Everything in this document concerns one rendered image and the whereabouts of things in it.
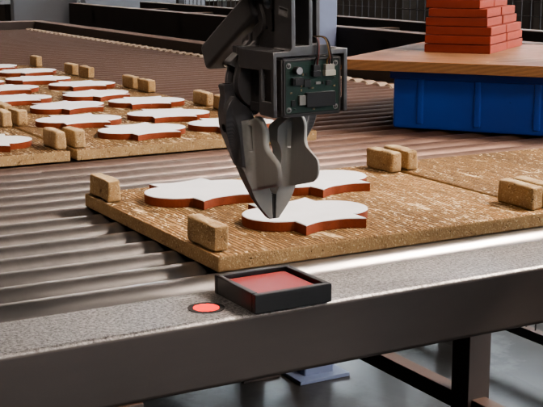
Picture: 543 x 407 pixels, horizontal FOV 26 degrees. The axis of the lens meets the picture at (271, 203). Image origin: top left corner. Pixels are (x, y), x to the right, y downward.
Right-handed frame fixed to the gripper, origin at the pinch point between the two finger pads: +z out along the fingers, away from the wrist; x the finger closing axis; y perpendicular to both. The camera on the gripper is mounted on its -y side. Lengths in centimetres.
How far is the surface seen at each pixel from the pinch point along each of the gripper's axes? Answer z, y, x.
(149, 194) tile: 5.2, -32.0, 2.8
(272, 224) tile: 5.5, -12.7, 7.8
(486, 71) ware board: -2, -61, 76
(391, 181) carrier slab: 6.8, -29.4, 34.7
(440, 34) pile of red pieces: -6, -85, 86
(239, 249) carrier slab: 6.2, -7.7, 1.2
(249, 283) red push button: 6.8, 0.8, -2.5
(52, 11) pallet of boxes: 11, -537, 174
